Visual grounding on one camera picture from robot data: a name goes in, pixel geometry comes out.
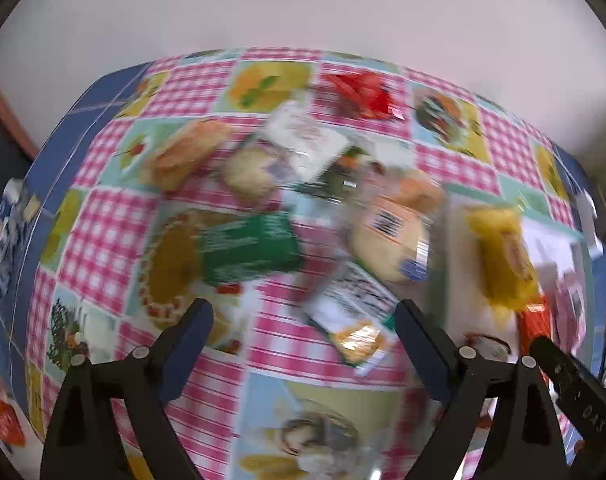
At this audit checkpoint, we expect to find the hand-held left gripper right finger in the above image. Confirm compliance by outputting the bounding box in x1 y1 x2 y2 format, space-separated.
394 299 571 480

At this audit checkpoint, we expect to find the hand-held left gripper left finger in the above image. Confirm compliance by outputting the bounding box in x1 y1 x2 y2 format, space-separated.
39 298 215 480

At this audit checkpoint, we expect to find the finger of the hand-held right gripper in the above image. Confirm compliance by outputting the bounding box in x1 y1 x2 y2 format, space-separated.
532 336 591 408

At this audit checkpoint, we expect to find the shiny red snack packet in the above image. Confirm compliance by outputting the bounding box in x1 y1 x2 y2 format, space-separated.
516 300 554 356

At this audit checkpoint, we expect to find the white box with teal rim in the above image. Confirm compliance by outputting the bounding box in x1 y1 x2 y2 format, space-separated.
445 195 604 361

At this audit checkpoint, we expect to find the white green cracker packet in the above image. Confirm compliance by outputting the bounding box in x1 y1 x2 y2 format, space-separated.
303 260 401 376

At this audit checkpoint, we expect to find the orange-label bun packet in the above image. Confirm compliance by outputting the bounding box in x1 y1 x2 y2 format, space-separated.
345 167 449 286

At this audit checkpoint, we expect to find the plain round bun packet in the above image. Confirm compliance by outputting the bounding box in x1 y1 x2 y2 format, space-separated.
220 140 284 201

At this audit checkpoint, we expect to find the orange bread packet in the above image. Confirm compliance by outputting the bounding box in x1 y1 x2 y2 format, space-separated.
143 119 234 192

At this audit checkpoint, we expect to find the pink snack packet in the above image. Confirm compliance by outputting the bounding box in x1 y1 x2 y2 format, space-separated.
548 265 591 351

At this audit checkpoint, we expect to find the green snack packet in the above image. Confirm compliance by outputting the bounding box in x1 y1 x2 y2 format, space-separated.
198 210 306 286

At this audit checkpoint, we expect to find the yellow soft bread packet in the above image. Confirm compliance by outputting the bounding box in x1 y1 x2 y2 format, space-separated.
466 205 541 311

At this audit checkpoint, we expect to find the checked picture-print tablecloth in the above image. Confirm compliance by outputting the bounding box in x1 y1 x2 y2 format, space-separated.
0 47 606 480

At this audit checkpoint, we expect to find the vegetable-print snack packet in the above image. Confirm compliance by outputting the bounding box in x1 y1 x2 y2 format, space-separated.
293 147 379 206

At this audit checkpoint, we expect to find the blue white patterned bag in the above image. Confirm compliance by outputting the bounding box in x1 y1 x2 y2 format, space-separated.
0 180 41 301

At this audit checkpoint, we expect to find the small white snack packet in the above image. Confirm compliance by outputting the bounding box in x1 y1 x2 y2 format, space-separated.
260 102 349 181

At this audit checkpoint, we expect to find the small red snack packet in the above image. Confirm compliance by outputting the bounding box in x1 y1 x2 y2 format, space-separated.
323 72 406 121

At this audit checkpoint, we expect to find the brown wooden furniture edge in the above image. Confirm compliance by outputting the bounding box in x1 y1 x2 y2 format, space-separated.
0 77 38 161

